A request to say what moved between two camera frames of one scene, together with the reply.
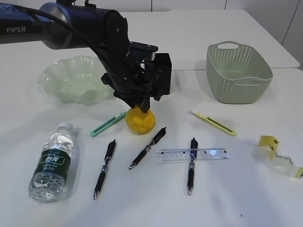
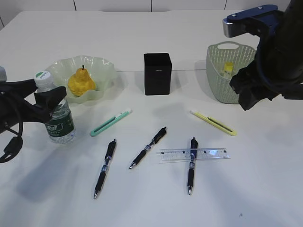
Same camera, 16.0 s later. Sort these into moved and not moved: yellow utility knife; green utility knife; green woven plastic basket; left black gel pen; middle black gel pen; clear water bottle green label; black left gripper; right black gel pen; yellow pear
Moved: black left gripper; clear water bottle green label; yellow pear
Not moved: right black gel pen; green utility knife; yellow utility knife; left black gel pen; middle black gel pen; green woven plastic basket
